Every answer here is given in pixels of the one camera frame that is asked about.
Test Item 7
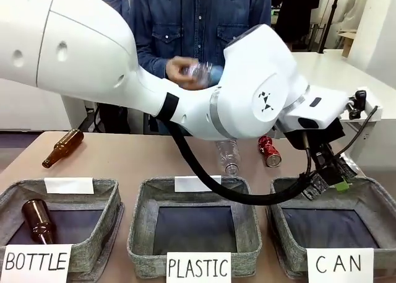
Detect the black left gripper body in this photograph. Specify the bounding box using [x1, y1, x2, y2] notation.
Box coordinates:
[286, 118, 346, 180]

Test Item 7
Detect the crushed clear plastic bottle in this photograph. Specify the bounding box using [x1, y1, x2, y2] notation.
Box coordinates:
[185, 63, 224, 87]

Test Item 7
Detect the person's denim right forearm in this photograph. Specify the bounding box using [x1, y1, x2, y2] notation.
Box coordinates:
[136, 41, 170, 79]

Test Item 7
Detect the grey fabric basket can label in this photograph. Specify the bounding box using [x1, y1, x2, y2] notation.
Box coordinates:
[266, 176, 396, 279]

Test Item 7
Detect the crushed red can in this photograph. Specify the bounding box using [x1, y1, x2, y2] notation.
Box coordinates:
[258, 135, 282, 168]

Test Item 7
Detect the paper sign reading can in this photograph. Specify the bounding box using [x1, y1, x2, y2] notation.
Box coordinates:
[306, 248, 374, 283]

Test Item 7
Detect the grey fabric basket plastic label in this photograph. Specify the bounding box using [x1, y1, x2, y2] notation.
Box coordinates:
[126, 176, 263, 279]

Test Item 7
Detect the grey fabric basket bottle label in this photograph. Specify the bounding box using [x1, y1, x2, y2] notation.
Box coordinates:
[0, 179, 124, 283]

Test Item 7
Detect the person's right hand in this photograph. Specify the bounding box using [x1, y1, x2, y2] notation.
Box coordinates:
[165, 56, 205, 89]

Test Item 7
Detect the white background table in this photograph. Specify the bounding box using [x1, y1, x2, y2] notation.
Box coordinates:
[290, 49, 396, 121]

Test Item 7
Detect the cardboard piece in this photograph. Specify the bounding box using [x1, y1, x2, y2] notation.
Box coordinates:
[337, 28, 358, 58]

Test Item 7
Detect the paper sign reading plastic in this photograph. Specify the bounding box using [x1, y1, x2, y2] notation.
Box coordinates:
[166, 251, 232, 283]

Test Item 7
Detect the black tripod pole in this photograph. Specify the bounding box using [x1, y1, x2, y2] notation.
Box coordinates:
[321, 0, 340, 53]

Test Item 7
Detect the background person in black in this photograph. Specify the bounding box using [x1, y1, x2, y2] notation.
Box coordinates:
[271, 0, 321, 51]

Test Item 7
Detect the person's denim shirt torso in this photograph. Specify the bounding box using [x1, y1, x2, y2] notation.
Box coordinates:
[128, 0, 272, 79]

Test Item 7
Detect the blank white paper card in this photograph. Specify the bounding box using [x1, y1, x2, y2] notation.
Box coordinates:
[44, 176, 95, 194]

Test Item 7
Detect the brown glass bottle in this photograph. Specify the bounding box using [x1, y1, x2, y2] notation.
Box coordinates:
[20, 199, 56, 245]
[41, 128, 85, 169]

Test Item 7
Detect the paper sign reading bottle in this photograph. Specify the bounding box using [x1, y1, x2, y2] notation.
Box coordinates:
[0, 244, 74, 283]

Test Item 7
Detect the white side desk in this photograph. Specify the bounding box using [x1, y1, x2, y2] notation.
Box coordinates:
[0, 77, 88, 132]

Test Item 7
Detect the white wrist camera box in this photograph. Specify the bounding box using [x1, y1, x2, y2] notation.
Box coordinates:
[280, 86, 348, 132]

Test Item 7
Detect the thin black cable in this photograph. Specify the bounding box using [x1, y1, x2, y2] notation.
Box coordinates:
[335, 105, 380, 160]

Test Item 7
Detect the black clamp mount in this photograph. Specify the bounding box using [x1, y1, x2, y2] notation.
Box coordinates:
[348, 90, 368, 120]

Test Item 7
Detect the thick black cable hose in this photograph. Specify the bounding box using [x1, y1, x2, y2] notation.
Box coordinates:
[156, 114, 314, 207]

